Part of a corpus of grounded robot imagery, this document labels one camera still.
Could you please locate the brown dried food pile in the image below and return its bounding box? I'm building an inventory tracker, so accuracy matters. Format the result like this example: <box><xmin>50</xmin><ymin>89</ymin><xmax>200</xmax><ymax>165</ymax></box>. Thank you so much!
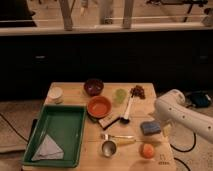
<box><xmin>130</xmin><ymin>85</ymin><xmax>145</xmax><ymax>99</ymax></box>

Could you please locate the grey folded cloth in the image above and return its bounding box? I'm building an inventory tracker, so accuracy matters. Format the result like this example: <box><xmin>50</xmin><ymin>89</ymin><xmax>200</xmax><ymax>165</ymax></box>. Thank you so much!
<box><xmin>31</xmin><ymin>135</ymin><xmax>64</xmax><ymax>161</ymax></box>

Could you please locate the dark blue object on floor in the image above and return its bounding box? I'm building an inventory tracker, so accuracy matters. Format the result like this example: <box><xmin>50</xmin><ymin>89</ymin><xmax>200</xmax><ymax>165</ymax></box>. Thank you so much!
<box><xmin>189</xmin><ymin>92</ymin><xmax>212</xmax><ymax>108</ymax></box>

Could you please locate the blue sponge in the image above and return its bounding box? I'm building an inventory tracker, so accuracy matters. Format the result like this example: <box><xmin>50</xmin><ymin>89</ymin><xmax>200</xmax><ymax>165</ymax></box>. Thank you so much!
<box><xmin>140</xmin><ymin>121</ymin><xmax>161</xmax><ymax>136</ymax></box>

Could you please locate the dark maroon bowl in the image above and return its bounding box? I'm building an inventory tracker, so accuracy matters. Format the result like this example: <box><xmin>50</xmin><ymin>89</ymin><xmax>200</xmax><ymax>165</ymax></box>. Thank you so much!
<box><xmin>84</xmin><ymin>79</ymin><xmax>104</xmax><ymax>96</ymax></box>

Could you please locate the black cable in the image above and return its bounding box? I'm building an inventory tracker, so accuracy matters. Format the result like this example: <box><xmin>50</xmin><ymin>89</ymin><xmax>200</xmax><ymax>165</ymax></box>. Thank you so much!
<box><xmin>169</xmin><ymin>131</ymin><xmax>198</xmax><ymax>171</ymax></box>
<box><xmin>0</xmin><ymin>112</ymin><xmax>30</xmax><ymax>143</ymax></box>

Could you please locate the orange bowl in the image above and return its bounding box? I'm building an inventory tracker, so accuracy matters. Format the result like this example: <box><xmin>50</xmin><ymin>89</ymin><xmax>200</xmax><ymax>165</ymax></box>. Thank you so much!
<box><xmin>86</xmin><ymin>96</ymin><xmax>112</xmax><ymax>118</ymax></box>

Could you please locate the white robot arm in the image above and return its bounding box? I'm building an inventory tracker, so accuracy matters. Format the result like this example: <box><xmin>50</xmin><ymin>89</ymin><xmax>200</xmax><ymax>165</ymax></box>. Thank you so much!
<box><xmin>154</xmin><ymin>89</ymin><xmax>213</xmax><ymax>144</ymax></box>

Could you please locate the orange fruit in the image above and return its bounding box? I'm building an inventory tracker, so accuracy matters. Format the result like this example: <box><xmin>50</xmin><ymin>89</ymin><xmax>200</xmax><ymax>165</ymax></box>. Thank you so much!
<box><xmin>140</xmin><ymin>144</ymin><xmax>155</xmax><ymax>159</ymax></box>

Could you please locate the black cable on left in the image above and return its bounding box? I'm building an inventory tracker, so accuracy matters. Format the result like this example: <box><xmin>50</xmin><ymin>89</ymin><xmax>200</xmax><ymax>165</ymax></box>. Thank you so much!
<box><xmin>0</xmin><ymin>112</ymin><xmax>30</xmax><ymax>143</ymax></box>

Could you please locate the white paper cup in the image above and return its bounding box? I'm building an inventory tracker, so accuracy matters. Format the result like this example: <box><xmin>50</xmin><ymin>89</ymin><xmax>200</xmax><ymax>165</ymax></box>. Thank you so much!
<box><xmin>48</xmin><ymin>87</ymin><xmax>63</xmax><ymax>104</ymax></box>

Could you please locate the metal measuring cup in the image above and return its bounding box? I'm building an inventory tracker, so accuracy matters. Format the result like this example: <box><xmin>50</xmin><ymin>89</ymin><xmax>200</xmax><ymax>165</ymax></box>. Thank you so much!
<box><xmin>101</xmin><ymin>140</ymin><xmax>135</xmax><ymax>157</ymax></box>

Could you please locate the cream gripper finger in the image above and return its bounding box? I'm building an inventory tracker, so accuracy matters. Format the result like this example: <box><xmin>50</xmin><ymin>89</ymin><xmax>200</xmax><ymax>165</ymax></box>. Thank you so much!
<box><xmin>163</xmin><ymin>124</ymin><xmax>172</xmax><ymax>137</ymax></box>

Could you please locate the green plastic cup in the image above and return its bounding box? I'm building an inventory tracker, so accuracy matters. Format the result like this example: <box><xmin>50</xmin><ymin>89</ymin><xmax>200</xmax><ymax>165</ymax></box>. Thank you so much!
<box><xmin>115</xmin><ymin>89</ymin><xmax>127</xmax><ymax>104</ymax></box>

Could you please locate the gold fork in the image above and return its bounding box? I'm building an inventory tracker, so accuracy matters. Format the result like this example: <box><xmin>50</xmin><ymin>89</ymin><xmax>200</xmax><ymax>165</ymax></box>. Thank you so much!
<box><xmin>101</xmin><ymin>134</ymin><xmax>134</xmax><ymax>140</ymax></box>

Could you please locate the white handled brush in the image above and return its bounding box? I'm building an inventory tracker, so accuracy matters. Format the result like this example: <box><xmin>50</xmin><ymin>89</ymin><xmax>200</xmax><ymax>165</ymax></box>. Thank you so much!
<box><xmin>120</xmin><ymin>95</ymin><xmax>134</xmax><ymax>124</ymax></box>

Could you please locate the black cable on right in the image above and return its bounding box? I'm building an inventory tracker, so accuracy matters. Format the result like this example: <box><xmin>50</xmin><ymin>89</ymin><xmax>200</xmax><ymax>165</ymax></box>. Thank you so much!
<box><xmin>169</xmin><ymin>131</ymin><xmax>198</xmax><ymax>171</ymax></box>

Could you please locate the green plastic tray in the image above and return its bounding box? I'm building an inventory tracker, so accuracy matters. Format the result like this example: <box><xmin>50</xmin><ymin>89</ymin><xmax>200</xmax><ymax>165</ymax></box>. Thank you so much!
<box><xmin>23</xmin><ymin>105</ymin><xmax>86</xmax><ymax>168</ymax></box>

